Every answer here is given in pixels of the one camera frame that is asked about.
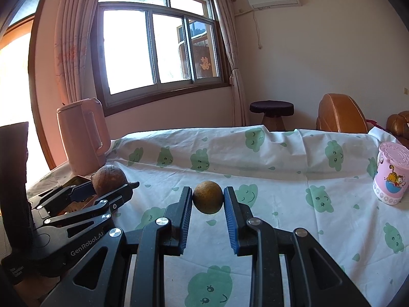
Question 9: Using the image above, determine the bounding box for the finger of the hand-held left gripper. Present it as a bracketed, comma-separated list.
[32, 181, 140, 231]
[27, 180, 97, 214]

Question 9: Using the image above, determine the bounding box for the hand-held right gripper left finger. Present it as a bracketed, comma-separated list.
[40, 186, 193, 307]

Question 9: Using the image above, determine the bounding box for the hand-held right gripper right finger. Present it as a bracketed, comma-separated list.
[223, 186, 363, 307]

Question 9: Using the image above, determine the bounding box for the pink metal tin box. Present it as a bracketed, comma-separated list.
[61, 175, 99, 216]

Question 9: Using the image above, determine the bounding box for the brown passion fruit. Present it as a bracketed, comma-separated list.
[91, 165, 127, 196]

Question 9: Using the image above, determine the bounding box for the pink electric kettle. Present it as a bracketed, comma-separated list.
[56, 98, 111, 177]

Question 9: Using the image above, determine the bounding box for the cloud print tablecloth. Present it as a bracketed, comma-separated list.
[27, 125, 409, 307]

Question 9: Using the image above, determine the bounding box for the dark round stool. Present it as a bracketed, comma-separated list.
[249, 101, 294, 131]

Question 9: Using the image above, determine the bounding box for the sliding glass window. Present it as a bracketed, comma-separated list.
[91, 0, 231, 104]

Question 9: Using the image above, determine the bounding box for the pink patterned curtain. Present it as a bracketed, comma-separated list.
[54, 0, 106, 104]

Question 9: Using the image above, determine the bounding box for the brown leather armchair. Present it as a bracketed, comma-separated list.
[316, 93, 369, 134]

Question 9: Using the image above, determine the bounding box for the pale tied curtain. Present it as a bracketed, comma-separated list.
[211, 0, 248, 127]

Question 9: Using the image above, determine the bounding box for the pink cartoon cup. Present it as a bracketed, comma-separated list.
[372, 141, 409, 206]

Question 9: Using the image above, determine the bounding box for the brown leather sofa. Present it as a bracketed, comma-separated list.
[386, 110, 409, 149]

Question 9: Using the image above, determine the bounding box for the wooden door frame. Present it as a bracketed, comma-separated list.
[29, 13, 58, 170]

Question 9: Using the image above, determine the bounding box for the air conditioner cable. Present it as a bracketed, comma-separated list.
[254, 8, 263, 49]

